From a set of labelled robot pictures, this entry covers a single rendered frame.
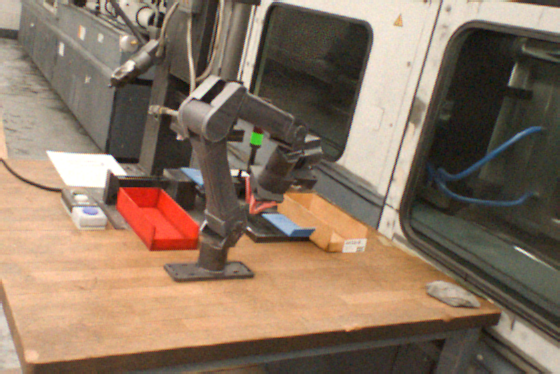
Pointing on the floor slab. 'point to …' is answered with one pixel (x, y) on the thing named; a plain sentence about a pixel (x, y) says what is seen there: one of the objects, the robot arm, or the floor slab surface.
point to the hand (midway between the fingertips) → (251, 206)
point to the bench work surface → (204, 297)
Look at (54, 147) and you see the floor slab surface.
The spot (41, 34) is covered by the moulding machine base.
